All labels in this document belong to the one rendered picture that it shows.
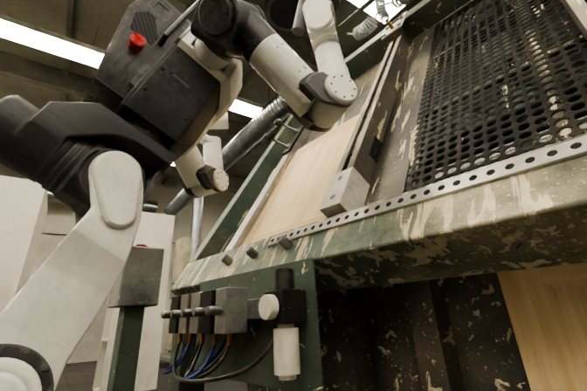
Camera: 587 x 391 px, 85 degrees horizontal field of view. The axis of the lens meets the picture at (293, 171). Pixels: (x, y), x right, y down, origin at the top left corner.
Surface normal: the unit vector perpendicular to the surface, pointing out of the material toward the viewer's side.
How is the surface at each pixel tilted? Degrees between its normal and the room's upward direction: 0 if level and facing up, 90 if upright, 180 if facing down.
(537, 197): 58
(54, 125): 90
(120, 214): 90
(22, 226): 90
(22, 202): 90
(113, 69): 113
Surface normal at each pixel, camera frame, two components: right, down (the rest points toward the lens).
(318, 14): -0.28, -0.30
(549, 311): -0.76, -0.23
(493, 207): -0.67, -0.68
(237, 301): 0.65, -0.33
